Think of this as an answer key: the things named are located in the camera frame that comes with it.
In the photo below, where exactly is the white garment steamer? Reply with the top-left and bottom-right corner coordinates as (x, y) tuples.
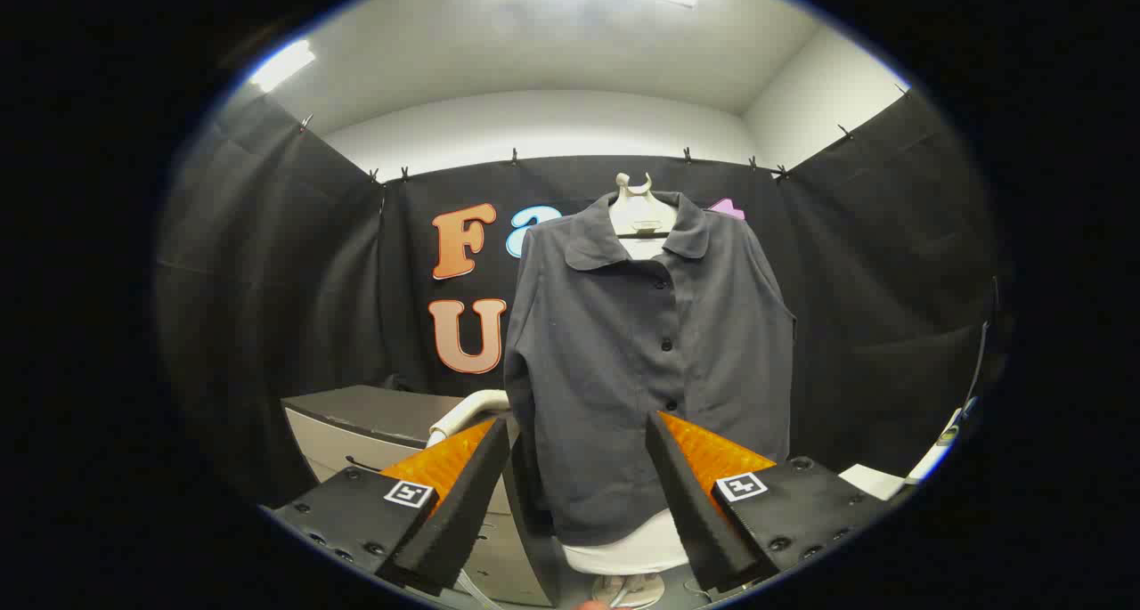
(426, 389), (510, 448)

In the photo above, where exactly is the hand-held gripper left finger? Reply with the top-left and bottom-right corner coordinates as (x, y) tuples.
(267, 417), (512, 595)

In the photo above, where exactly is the white side shelf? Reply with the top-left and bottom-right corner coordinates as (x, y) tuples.
(907, 396), (978, 486)

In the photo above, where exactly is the small ceiling light panel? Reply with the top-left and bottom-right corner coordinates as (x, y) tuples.
(249, 40), (317, 93)

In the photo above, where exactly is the white mannequin torso stand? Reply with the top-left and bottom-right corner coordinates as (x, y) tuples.
(561, 172), (691, 609)

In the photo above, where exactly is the grey drawer cabinet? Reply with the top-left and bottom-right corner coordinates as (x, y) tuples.
(281, 385), (571, 607)

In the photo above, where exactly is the row of backdrop clips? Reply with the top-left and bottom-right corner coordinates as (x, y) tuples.
(298, 85), (914, 188)

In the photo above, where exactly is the thin grey pole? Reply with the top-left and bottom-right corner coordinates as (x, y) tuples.
(966, 276), (1001, 415)

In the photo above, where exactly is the black backdrop cloth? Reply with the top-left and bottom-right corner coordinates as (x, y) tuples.
(156, 85), (1012, 504)

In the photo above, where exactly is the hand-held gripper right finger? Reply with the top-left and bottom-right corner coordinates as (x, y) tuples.
(645, 411), (902, 593)

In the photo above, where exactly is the white flat table board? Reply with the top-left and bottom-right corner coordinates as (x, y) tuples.
(837, 463), (909, 502)

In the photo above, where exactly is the dark grey button shirt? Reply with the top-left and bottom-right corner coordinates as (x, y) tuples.
(503, 191), (796, 549)

